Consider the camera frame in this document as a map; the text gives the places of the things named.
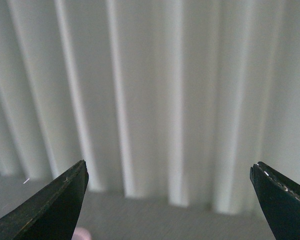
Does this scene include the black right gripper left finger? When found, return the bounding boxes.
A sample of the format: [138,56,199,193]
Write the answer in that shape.
[0,160,89,240]

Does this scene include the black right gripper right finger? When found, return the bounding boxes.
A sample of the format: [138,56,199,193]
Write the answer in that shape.
[249,161,300,240]

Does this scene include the pink mesh cup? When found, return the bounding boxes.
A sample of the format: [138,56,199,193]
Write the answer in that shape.
[71,227,92,240]

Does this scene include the white pleated curtain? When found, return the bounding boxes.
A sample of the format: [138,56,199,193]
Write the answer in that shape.
[0,0,300,215]

